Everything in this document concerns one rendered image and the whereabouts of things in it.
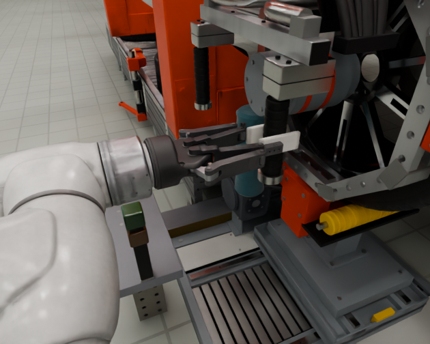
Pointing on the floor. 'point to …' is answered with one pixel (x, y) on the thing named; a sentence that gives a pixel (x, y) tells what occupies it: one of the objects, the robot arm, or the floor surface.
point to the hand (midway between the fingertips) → (272, 137)
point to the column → (150, 302)
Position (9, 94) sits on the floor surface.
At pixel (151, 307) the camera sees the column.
